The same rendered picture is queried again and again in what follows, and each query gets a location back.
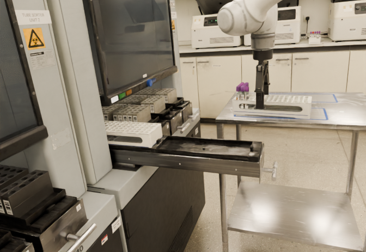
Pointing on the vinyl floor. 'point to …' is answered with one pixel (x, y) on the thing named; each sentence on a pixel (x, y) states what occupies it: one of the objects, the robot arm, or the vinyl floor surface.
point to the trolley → (312, 220)
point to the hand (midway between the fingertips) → (262, 99)
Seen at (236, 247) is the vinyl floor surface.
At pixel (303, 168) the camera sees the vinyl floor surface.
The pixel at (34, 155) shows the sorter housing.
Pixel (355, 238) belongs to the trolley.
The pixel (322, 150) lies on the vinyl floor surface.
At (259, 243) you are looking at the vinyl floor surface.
